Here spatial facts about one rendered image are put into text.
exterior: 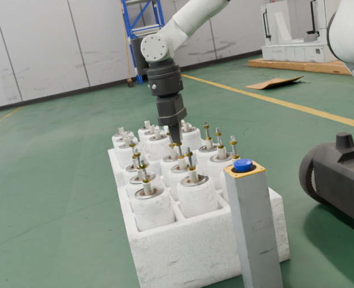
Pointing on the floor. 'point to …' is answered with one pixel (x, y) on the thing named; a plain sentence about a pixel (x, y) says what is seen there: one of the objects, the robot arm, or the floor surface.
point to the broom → (126, 51)
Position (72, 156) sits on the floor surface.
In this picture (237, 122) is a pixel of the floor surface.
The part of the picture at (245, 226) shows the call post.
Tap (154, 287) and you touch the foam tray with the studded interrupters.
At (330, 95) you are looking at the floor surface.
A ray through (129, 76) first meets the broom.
